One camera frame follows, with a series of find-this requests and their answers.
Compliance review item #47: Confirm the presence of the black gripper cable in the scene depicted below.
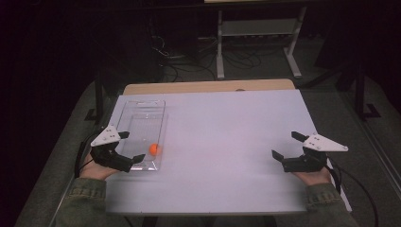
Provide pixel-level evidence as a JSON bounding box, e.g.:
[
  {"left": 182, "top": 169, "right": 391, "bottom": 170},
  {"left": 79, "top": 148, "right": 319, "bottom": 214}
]
[
  {"left": 325, "top": 156, "right": 379, "bottom": 227},
  {"left": 73, "top": 132, "right": 101, "bottom": 180}
]

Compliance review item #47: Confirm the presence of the aluminium rail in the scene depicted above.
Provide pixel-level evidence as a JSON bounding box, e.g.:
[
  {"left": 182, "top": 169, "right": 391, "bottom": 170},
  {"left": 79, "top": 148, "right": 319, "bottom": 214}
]
[{"left": 341, "top": 91, "right": 401, "bottom": 187}]

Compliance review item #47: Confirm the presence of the clear plastic container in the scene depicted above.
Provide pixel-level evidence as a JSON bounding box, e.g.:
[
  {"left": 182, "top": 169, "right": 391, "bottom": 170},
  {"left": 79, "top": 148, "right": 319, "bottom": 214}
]
[{"left": 107, "top": 99, "right": 169, "bottom": 172}]

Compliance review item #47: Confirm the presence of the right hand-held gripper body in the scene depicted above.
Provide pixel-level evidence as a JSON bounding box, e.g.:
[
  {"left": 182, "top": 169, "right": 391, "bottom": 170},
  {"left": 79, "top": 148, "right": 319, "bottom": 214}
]
[{"left": 281, "top": 131, "right": 350, "bottom": 174}]

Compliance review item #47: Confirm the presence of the bundle of floor cables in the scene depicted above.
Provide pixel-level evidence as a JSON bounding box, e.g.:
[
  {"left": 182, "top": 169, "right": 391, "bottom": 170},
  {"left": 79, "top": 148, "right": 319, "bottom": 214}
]
[{"left": 150, "top": 32, "right": 263, "bottom": 83}]

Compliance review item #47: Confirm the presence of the white metal desk frame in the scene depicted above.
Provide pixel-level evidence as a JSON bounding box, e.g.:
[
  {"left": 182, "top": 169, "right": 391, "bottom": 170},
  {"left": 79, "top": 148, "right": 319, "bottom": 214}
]
[{"left": 216, "top": 6, "right": 307, "bottom": 80}]

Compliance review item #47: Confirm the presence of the person's right hand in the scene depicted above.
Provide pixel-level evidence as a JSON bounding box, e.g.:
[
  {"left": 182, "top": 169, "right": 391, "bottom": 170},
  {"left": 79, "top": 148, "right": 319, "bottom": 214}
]
[{"left": 290, "top": 166, "right": 333, "bottom": 187}]

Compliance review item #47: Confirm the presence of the black metal stand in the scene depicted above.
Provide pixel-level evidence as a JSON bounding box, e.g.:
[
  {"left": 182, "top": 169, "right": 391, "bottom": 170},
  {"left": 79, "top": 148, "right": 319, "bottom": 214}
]
[
  {"left": 83, "top": 70, "right": 106, "bottom": 125},
  {"left": 354, "top": 58, "right": 382, "bottom": 121}
]

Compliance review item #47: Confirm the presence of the white board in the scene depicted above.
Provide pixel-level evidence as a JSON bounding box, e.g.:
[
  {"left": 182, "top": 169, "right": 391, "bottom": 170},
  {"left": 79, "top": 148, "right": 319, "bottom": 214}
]
[{"left": 103, "top": 89, "right": 353, "bottom": 216}]

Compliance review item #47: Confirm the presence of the person's left hand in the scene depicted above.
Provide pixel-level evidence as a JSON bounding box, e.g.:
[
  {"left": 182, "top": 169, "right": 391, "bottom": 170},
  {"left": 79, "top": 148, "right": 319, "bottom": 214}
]
[{"left": 78, "top": 152, "right": 119, "bottom": 182}]

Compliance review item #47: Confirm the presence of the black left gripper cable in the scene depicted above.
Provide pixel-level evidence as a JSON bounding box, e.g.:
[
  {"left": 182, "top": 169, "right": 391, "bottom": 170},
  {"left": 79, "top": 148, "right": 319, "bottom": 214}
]
[{"left": 73, "top": 132, "right": 101, "bottom": 180}]

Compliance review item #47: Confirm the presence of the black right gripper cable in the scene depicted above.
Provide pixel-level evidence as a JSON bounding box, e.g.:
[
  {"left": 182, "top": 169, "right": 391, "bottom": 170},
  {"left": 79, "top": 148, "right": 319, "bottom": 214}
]
[{"left": 325, "top": 156, "right": 379, "bottom": 227}]

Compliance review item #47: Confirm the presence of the wooden table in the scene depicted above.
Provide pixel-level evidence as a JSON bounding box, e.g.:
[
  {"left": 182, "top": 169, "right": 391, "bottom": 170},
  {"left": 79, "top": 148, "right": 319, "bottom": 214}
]
[{"left": 122, "top": 79, "right": 296, "bottom": 96}]

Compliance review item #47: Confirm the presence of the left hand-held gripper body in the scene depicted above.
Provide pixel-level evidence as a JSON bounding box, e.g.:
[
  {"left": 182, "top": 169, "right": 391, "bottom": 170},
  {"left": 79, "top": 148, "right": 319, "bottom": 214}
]
[{"left": 89, "top": 124, "right": 135, "bottom": 173}]

